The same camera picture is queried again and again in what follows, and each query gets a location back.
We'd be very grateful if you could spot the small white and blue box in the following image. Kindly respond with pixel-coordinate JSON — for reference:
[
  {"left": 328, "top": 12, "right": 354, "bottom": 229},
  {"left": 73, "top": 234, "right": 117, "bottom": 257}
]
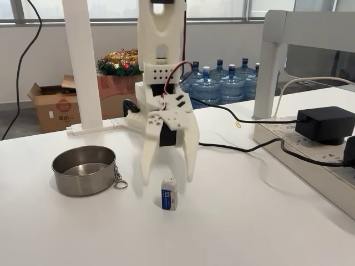
[{"left": 160, "top": 177, "right": 178, "bottom": 212}]

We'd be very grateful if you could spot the white cable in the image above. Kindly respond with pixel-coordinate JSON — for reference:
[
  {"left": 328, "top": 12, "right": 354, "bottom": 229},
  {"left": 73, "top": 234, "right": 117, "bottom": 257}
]
[{"left": 272, "top": 76, "right": 355, "bottom": 119}]

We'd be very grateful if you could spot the black plug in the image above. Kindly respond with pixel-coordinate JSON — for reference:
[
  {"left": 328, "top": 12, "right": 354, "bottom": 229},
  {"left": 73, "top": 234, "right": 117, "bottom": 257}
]
[{"left": 343, "top": 135, "right": 355, "bottom": 167}]

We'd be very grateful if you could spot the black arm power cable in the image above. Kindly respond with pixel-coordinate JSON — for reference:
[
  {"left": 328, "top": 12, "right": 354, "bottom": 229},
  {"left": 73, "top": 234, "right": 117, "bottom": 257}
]
[{"left": 198, "top": 138, "right": 347, "bottom": 167}]

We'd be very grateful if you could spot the white power strip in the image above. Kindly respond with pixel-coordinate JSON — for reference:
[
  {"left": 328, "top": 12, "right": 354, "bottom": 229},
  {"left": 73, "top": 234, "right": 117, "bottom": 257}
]
[{"left": 253, "top": 115, "right": 355, "bottom": 220}]

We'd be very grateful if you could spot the blue water jug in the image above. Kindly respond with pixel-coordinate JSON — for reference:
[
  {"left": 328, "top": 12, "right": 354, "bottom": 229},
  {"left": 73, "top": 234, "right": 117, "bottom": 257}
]
[
  {"left": 190, "top": 66, "right": 222, "bottom": 106},
  {"left": 243, "top": 63, "right": 261, "bottom": 101},
  {"left": 235, "top": 57, "right": 256, "bottom": 84},
  {"left": 179, "top": 60, "right": 204, "bottom": 95},
  {"left": 219, "top": 64, "right": 246, "bottom": 105},
  {"left": 208, "top": 58, "right": 230, "bottom": 81}
]

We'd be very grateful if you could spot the white post with base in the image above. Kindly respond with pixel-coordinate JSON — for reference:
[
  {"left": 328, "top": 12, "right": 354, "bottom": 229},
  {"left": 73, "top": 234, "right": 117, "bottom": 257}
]
[{"left": 61, "top": 0, "right": 127, "bottom": 136}]

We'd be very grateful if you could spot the metal keychain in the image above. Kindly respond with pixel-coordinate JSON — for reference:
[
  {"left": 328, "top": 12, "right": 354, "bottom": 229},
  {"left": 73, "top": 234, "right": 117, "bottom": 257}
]
[{"left": 111, "top": 165, "right": 129, "bottom": 190}]

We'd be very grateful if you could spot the brown cardboard box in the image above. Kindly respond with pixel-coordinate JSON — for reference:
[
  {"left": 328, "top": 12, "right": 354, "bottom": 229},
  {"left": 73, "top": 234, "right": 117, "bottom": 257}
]
[{"left": 27, "top": 74, "right": 83, "bottom": 134}]

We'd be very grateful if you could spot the black table clamp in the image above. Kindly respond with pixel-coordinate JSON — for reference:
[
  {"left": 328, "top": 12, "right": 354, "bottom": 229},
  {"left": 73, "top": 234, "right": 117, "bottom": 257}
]
[{"left": 122, "top": 98, "right": 140, "bottom": 117}]

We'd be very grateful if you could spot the metal bowl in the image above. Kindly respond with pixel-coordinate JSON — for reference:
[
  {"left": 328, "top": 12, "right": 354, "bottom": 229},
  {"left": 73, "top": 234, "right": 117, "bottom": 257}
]
[{"left": 51, "top": 145, "right": 116, "bottom": 197}]

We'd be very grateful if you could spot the black adapter cable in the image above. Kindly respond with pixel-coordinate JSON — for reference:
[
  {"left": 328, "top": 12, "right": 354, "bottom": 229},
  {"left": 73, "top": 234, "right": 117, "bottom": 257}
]
[{"left": 190, "top": 97, "right": 300, "bottom": 124}]

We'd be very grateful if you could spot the black hanging cable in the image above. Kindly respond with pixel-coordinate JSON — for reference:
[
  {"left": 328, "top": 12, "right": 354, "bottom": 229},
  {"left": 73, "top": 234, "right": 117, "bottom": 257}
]
[{"left": 1, "top": 0, "right": 43, "bottom": 141}]

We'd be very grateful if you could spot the black power adapter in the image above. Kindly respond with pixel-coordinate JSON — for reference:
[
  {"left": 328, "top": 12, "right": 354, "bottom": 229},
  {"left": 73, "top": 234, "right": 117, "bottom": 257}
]
[{"left": 295, "top": 106, "right": 353, "bottom": 146}]

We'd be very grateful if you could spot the tinsel Christmas wreath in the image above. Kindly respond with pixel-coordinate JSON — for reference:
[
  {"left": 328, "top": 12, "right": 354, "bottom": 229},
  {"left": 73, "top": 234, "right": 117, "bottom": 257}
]
[{"left": 97, "top": 48, "right": 144, "bottom": 78}]

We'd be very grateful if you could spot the grey white shelf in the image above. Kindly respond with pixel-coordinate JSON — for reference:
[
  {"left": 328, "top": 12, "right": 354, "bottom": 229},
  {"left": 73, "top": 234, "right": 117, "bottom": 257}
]
[{"left": 252, "top": 9, "right": 355, "bottom": 123}]

